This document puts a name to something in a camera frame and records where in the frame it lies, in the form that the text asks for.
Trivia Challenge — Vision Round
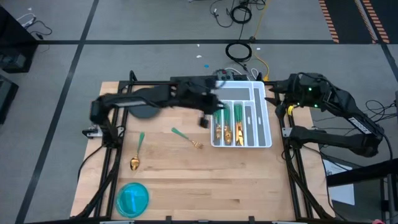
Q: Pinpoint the black desk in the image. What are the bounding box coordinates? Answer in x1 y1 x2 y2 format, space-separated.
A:
326 157 398 224

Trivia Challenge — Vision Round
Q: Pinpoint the blue plastic bowl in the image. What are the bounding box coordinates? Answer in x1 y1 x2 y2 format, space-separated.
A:
115 182 150 218

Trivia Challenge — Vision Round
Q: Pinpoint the black aluminium table frame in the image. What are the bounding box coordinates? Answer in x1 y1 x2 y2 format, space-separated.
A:
74 70 335 222

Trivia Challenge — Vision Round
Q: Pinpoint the white paper sheet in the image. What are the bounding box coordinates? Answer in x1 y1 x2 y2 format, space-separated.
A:
323 158 356 206

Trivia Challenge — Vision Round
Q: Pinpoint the black cabinet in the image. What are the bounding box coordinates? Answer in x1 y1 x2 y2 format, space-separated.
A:
0 5 40 74

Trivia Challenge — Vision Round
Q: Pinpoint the thin black floor cable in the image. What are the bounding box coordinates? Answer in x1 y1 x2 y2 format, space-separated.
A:
208 0 238 29

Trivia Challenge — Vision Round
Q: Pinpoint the grey power strip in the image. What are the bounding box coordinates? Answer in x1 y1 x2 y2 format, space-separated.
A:
216 69 236 81

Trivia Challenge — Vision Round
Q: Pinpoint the black arm base cable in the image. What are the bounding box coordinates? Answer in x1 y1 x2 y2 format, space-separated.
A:
76 144 105 183

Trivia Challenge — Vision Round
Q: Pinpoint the yellow floor cable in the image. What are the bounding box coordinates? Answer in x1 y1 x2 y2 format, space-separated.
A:
252 0 271 82

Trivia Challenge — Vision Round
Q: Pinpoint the white cutlery tray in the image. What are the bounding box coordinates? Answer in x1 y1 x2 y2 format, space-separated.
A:
210 80 273 149

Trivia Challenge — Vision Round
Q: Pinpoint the gold spoon green handle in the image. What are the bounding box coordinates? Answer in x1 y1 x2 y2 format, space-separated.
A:
225 105 234 146
129 131 146 171
223 105 231 144

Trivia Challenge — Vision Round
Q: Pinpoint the black cable with plug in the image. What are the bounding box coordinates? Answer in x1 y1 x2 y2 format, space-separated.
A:
24 19 53 40

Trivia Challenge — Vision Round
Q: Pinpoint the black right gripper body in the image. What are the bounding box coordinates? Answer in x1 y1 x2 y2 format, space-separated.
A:
273 73 308 108

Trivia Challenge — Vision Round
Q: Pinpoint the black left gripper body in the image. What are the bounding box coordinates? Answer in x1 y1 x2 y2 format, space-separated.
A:
175 79 225 114

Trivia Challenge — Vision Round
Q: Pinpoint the white cable with plug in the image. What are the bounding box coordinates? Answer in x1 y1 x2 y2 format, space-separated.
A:
16 12 37 28

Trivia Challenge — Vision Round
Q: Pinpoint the dark grey plate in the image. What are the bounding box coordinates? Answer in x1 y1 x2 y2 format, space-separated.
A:
127 86 162 119

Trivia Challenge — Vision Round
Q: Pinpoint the large black coiled cable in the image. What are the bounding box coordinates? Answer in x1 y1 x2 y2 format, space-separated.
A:
224 42 252 63

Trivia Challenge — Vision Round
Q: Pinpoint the white floor cable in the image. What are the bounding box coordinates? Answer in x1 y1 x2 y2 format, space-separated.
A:
224 67 259 80

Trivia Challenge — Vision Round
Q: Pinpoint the black floor cables bundle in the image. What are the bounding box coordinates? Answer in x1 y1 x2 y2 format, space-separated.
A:
365 98 398 131

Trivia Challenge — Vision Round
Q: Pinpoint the small black coiled cable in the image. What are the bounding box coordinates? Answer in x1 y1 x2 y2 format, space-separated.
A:
229 5 252 25

